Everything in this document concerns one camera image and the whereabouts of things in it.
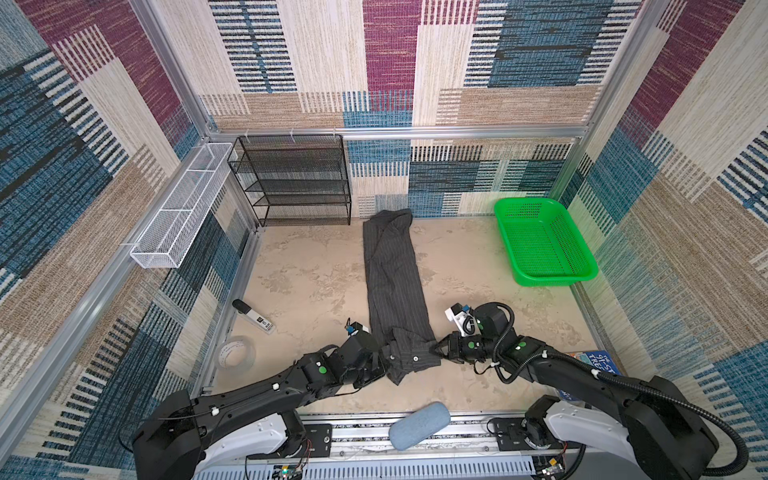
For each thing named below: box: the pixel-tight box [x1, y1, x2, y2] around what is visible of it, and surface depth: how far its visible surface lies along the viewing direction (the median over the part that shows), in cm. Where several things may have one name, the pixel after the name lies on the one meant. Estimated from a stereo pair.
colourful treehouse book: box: [566, 350, 622, 376], surface depth 85 cm
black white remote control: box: [232, 298, 276, 334], surface depth 93 cm
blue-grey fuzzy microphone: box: [389, 401, 451, 451], surface depth 75 cm
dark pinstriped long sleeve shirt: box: [363, 208, 441, 385], surface depth 98 cm
